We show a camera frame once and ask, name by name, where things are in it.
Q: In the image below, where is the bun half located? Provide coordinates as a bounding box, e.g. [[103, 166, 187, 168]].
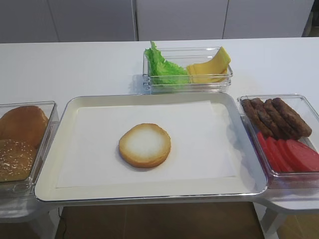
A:
[[118, 123, 171, 168]]

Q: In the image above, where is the green lettuce leaf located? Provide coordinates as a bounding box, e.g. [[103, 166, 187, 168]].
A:
[[145, 41, 188, 85]]

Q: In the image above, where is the clear lettuce and cheese container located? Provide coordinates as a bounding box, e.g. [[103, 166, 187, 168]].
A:
[[143, 46, 233, 94]]

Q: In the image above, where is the yellow cheese slice flat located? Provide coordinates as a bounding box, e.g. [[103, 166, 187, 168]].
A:
[[186, 64, 227, 84]]

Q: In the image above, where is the yellow cheese slice upright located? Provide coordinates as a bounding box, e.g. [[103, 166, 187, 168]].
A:
[[208, 46, 231, 74]]

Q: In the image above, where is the white paper sheet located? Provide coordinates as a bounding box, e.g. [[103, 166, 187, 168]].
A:
[[57, 101, 235, 188]]

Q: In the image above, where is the brown patty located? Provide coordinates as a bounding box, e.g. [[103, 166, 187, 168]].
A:
[[272, 98, 312, 137], [264, 99, 301, 140], [241, 99, 274, 137], [251, 98, 287, 139]]

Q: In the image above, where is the brown patty far left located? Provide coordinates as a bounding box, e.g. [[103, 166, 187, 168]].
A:
[[241, 99, 274, 137]]

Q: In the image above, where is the white metal tray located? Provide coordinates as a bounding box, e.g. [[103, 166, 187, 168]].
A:
[[35, 93, 267, 203]]

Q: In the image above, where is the tomato slice far left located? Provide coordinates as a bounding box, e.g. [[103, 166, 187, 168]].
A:
[[257, 132, 280, 172]]

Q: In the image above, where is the tomato slice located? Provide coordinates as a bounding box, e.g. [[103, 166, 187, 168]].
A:
[[285, 139, 319, 172], [266, 137, 293, 172], [257, 132, 280, 172], [277, 139, 299, 172]]

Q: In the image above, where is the clear patty and tomato container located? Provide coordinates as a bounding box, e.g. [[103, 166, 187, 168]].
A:
[[238, 95, 319, 189]]

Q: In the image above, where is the plain brown bun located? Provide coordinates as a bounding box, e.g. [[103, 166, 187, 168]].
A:
[[0, 106, 48, 148]]

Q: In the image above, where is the clear bun container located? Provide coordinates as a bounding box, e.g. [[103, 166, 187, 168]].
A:
[[0, 101, 59, 199]]

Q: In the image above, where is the brown patty front right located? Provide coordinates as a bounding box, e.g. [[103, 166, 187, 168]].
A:
[[272, 98, 312, 137]]

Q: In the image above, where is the sesame seed bun top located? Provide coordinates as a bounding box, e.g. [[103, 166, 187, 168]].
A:
[[0, 139, 36, 182]]

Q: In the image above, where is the white table leg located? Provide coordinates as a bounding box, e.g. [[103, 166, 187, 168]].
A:
[[257, 208, 287, 239]]

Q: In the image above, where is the tomato slice front right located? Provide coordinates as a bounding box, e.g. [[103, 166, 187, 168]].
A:
[[285, 139, 319, 172]]

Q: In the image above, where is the black cable on floor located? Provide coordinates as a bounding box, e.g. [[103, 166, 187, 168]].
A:
[[57, 206, 68, 239]]

